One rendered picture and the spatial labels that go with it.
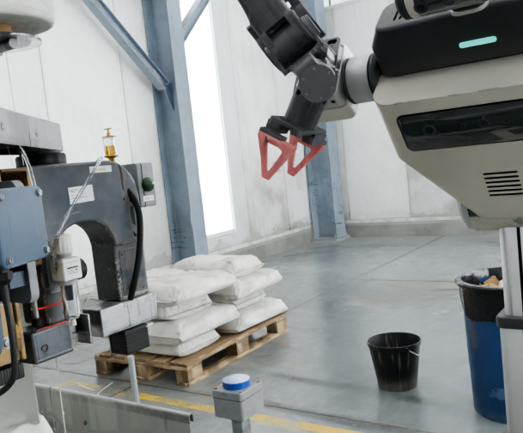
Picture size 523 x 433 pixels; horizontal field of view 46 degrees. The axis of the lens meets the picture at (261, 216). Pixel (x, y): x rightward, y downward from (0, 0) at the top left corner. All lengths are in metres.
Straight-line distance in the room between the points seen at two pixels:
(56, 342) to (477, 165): 0.80
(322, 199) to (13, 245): 9.05
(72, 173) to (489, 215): 0.79
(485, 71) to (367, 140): 8.50
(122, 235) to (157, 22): 6.17
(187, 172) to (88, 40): 1.70
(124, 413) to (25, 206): 0.97
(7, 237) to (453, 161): 0.78
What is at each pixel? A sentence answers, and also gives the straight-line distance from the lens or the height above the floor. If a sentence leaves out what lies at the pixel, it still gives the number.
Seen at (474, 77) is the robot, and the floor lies 1.41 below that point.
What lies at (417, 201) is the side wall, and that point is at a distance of 9.34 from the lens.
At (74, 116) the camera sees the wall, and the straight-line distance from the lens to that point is 6.38.
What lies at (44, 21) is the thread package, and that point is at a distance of 0.95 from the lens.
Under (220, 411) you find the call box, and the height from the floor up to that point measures 0.80.
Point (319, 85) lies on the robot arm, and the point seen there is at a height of 1.41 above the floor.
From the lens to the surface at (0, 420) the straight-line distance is 1.46.
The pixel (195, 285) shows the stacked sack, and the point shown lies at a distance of 3.90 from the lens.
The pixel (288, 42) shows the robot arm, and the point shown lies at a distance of 1.01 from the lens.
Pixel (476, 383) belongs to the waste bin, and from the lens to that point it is 3.20.
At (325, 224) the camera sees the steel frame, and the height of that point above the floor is 0.24.
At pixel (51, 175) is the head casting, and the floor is 1.32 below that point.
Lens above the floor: 1.30
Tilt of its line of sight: 5 degrees down
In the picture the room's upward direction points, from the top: 6 degrees counter-clockwise
